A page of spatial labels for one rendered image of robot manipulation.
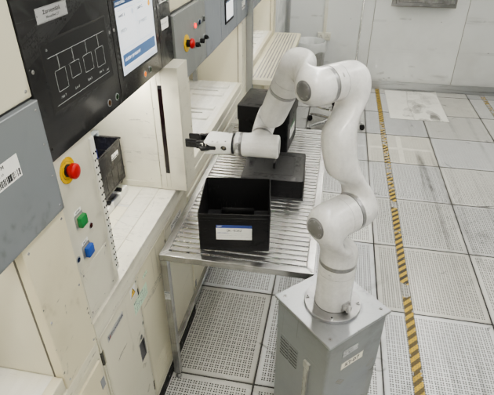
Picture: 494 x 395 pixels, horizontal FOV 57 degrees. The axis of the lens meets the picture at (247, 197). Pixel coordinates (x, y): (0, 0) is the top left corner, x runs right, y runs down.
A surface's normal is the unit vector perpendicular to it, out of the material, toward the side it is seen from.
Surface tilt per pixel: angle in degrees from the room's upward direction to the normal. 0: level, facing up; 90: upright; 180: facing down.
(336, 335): 0
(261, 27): 90
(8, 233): 90
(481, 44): 90
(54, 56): 90
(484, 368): 0
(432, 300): 0
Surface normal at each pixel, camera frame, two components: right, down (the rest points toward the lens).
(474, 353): 0.00, -0.84
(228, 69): -0.19, 0.53
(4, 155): 0.98, 0.10
